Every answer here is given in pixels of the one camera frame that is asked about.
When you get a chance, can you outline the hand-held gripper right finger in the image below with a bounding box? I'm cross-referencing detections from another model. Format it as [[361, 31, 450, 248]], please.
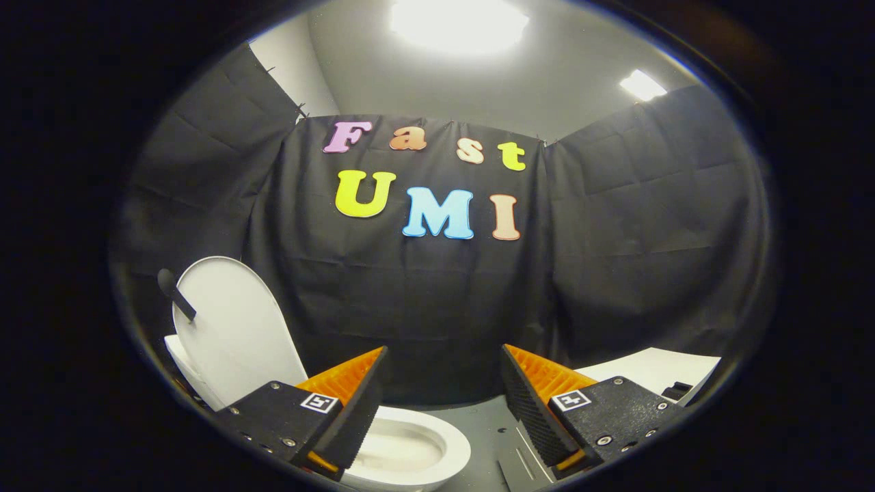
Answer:
[[500, 343, 687, 483]]

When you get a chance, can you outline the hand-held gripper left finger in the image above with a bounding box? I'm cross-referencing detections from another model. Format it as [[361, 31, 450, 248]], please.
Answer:
[[222, 345, 388, 482]]

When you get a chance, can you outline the white toilet lid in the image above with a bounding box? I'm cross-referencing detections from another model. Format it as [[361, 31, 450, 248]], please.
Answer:
[[157, 256, 309, 411]]

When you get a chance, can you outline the white toilet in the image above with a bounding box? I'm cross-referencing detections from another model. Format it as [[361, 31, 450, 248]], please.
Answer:
[[163, 333, 473, 492]]

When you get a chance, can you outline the black backdrop cloth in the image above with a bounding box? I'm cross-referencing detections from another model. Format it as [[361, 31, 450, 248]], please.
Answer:
[[111, 41, 773, 408]]

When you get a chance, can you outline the white drawer cabinet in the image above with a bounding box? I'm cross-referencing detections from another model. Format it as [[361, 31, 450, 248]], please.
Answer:
[[497, 347, 723, 492]]

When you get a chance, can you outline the small ceiling light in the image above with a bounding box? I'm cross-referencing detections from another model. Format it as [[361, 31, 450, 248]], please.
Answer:
[[619, 68, 669, 103]]

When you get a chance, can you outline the large ceiling light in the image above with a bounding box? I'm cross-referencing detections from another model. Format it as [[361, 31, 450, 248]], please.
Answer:
[[388, 0, 530, 57]]

